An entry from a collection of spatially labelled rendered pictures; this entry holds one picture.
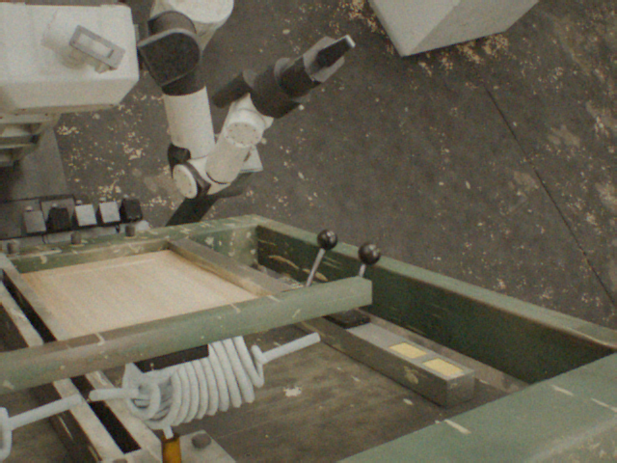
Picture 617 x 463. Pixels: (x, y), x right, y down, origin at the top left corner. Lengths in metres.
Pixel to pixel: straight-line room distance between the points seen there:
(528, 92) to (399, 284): 3.08
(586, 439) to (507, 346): 0.49
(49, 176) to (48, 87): 1.21
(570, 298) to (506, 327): 2.65
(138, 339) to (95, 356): 0.03
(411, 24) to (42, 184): 2.03
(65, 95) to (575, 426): 1.02
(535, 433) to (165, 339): 0.36
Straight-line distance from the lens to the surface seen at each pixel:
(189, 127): 1.45
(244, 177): 1.84
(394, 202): 3.26
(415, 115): 3.60
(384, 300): 1.37
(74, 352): 0.46
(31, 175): 2.51
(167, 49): 1.38
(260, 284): 1.30
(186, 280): 1.44
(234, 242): 1.76
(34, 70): 1.31
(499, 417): 0.70
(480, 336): 1.19
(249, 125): 1.25
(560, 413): 0.72
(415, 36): 3.65
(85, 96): 1.35
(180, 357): 0.48
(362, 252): 1.09
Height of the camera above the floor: 2.41
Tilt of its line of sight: 55 degrees down
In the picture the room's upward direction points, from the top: 50 degrees clockwise
